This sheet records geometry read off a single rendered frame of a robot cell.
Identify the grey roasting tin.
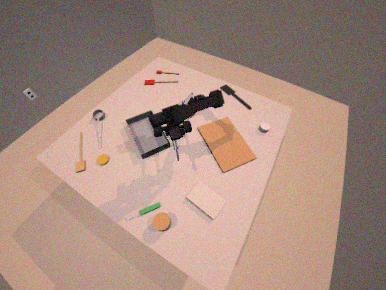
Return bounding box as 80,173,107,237
125,110,171,159

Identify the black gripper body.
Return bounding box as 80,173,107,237
153,121,192,137

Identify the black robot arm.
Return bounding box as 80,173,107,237
148,90,225,141

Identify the grey cylinder with orange lid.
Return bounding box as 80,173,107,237
153,212,171,231

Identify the light brown wooden board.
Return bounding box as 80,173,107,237
197,117,256,173

